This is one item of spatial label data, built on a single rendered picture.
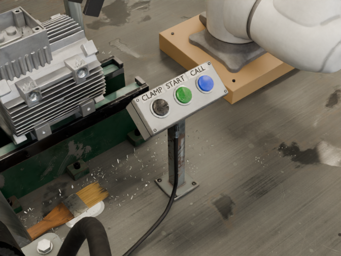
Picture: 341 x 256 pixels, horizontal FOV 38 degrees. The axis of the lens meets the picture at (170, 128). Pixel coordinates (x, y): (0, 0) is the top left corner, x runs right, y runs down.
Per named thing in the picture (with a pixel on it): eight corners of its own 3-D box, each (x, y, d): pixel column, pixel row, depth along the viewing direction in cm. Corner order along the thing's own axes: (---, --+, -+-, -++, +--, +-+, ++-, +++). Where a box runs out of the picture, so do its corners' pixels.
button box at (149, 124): (144, 141, 86) (154, 134, 81) (124, 106, 86) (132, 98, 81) (217, 101, 93) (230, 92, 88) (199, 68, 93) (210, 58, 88)
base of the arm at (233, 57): (224, 9, 143) (226, -7, 139) (281, 45, 131) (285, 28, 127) (176, 34, 135) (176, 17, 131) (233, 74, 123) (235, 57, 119)
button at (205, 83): (200, 96, 87) (204, 93, 86) (192, 82, 87) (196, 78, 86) (213, 89, 88) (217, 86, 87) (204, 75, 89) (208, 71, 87)
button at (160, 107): (155, 121, 83) (159, 118, 81) (146, 105, 83) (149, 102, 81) (169, 113, 84) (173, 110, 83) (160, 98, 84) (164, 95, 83)
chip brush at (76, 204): (24, 252, 94) (23, 250, 93) (11, 235, 96) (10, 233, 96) (110, 195, 103) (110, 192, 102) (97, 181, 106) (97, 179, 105)
